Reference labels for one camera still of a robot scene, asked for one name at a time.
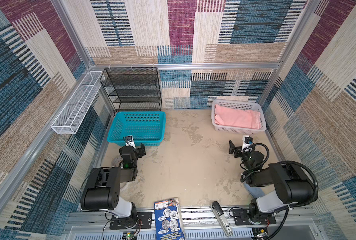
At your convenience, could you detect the black silver stapler tool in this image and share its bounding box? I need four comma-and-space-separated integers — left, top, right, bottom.
211, 201, 233, 237

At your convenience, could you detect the pink terry towel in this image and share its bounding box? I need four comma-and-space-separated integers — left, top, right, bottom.
214, 104, 262, 130

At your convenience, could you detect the black wire shelf rack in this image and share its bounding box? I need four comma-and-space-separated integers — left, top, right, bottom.
101, 67, 162, 113

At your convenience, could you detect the white wire mesh tray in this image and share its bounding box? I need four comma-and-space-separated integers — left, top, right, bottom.
51, 71, 103, 135

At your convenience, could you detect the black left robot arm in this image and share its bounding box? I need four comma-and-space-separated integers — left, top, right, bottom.
80, 144, 146, 229

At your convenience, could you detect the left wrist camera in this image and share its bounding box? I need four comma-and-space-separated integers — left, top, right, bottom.
123, 135, 136, 148

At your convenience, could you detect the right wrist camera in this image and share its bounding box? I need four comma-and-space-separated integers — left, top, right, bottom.
242, 136, 253, 153

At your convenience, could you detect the teal plastic basket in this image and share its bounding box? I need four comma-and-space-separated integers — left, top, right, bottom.
107, 111, 166, 147

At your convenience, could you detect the white plastic basket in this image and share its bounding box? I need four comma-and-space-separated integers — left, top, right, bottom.
212, 99, 267, 135

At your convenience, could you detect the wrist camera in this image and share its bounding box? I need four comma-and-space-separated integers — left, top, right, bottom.
242, 136, 253, 153
123, 135, 136, 148

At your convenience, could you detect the blue printed package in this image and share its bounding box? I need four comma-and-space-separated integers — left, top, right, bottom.
154, 198, 186, 240

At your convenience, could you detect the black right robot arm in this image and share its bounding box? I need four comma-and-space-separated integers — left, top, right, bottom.
229, 136, 319, 225

